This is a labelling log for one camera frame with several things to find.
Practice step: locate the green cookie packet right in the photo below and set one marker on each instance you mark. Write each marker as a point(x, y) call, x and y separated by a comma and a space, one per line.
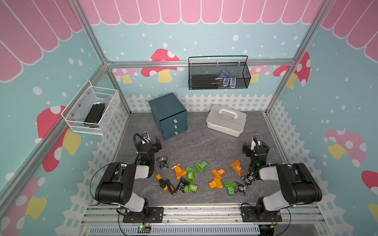
point(231, 188)

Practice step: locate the white slotted cable duct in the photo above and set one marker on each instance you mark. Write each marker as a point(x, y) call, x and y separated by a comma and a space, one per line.
point(178, 230)

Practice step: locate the white plastic lidded box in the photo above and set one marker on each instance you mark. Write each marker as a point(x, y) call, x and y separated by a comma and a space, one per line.
point(226, 120)

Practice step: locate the orange cookie packet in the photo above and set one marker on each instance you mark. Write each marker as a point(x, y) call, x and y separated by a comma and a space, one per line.
point(215, 183)
point(179, 171)
point(219, 173)
point(236, 166)

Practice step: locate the orange handled screwdriver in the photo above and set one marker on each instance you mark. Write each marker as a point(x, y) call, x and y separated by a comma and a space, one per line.
point(168, 183)

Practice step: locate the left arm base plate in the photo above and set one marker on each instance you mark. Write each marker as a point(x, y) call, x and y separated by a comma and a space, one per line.
point(148, 215)

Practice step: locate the blue white item in basket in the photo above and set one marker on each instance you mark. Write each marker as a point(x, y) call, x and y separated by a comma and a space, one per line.
point(227, 80)

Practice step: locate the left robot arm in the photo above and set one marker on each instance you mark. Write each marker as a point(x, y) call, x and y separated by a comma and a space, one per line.
point(117, 182)

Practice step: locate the yellow handled screwdriver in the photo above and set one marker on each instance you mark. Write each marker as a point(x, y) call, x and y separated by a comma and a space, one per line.
point(162, 183)

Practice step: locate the green cookie packet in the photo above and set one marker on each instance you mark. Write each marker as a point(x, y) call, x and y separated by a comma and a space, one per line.
point(202, 165)
point(231, 188)
point(191, 174)
point(191, 188)

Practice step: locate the teal three-drawer cabinet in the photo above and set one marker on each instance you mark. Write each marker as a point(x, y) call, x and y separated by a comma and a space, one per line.
point(170, 115)

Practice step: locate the white wire wall basket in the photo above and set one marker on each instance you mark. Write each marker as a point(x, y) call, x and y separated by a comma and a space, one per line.
point(75, 113)

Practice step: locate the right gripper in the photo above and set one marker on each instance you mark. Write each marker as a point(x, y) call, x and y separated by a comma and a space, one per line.
point(248, 147)

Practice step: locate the green cookie packet upper middle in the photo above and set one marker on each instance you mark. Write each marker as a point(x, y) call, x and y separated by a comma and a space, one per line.
point(202, 165)

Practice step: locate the small green circuit board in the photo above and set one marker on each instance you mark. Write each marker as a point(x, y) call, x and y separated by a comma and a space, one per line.
point(144, 229)

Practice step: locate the orange cookie packet right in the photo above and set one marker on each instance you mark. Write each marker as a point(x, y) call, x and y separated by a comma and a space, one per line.
point(236, 166)

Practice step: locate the black wire wall basket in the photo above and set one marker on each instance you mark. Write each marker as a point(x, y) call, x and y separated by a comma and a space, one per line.
point(236, 66)

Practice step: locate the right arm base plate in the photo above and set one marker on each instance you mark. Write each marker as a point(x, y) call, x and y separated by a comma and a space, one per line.
point(257, 214)

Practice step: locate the green cookie packet left middle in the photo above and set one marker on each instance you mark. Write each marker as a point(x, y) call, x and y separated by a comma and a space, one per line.
point(191, 174)

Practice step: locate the black box in white basket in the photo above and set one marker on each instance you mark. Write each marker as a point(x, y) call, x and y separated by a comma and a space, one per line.
point(94, 115)

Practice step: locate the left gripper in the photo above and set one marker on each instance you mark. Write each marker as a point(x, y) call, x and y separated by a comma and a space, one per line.
point(157, 146)

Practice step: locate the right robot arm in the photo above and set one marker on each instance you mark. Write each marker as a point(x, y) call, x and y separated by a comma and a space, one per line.
point(297, 185)

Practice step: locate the green cookie packet lower left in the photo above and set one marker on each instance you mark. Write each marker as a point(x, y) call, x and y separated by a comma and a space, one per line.
point(191, 188)

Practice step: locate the orange cookie packet lower centre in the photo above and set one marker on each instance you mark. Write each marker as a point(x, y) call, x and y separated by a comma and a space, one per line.
point(215, 183)

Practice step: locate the orange cookie packet far left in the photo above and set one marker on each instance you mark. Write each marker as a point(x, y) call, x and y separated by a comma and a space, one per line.
point(179, 171)

